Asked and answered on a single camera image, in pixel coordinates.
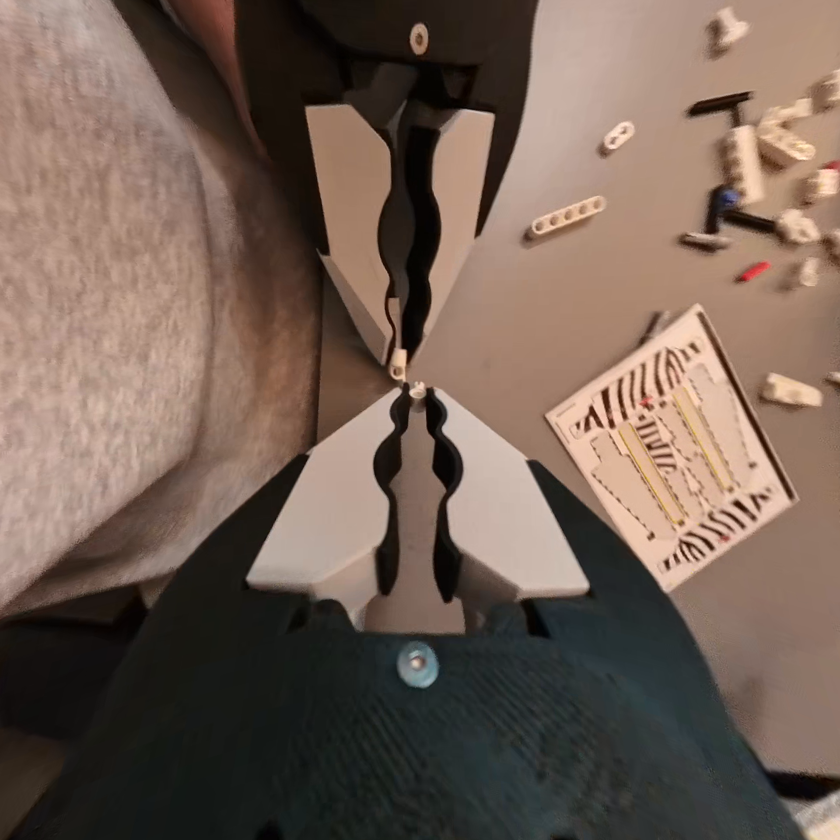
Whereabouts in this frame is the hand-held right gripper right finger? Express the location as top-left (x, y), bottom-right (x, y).
top-left (425, 387), bottom-right (592, 622)

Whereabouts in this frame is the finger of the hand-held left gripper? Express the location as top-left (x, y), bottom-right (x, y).
top-left (399, 107), bottom-right (497, 358)
top-left (305, 100), bottom-right (403, 368)

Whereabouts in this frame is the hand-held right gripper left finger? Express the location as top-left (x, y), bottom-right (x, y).
top-left (246, 387), bottom-right (413, 614)

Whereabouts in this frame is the white lego connector assembly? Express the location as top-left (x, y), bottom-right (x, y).
top-left (387, 350), bottom-right (429, 413)

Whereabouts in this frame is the white lego beam with holes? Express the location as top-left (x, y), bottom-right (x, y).
top-left (525, 196), bottom-right (608, 241)
top-left (755, 98), bottom-right (818, 169)

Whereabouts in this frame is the long black lego axle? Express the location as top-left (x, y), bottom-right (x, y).
top-left (686, 92), bottom-right (754, 129)

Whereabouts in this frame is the thick white lego beam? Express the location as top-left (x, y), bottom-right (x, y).
top-left (718, 125), bottom-right (767, 204)

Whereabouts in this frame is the white lego pin connector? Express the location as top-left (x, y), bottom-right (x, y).
top-left (705, 7), bottom-right (750, 57)

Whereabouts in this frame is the white lego panel piece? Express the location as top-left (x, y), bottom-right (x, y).
top-left (761, 373), bottom-right (824, 408)

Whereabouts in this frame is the person's left hand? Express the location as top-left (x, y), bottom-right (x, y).
top-left (163, 0), bottom-right (270, 160)

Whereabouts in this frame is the zebra sticker sheet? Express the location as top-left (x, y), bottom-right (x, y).
top-left (545, 303), bottom-right (800, 593)

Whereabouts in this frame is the grey zip sweatshirt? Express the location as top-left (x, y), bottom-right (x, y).
top-left (0, 0), bottom-right (324, 619)

